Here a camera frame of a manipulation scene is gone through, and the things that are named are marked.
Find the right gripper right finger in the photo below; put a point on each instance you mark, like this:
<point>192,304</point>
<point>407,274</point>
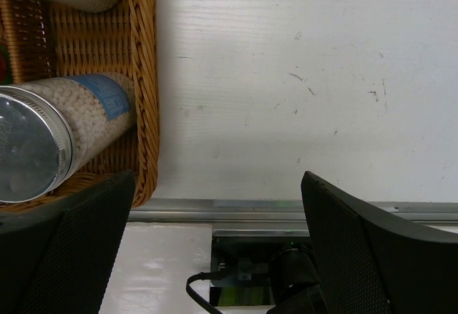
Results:
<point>372,261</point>

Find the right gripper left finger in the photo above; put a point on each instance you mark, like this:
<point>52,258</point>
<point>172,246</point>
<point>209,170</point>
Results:
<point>58,258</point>

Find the silver top white can front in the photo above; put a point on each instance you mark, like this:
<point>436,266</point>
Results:
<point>51,128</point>

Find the wicker divided basket tray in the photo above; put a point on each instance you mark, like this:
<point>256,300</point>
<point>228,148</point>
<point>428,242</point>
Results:
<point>46,40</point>

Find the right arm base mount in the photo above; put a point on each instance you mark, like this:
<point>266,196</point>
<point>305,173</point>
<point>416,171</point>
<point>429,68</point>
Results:
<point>277,272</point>

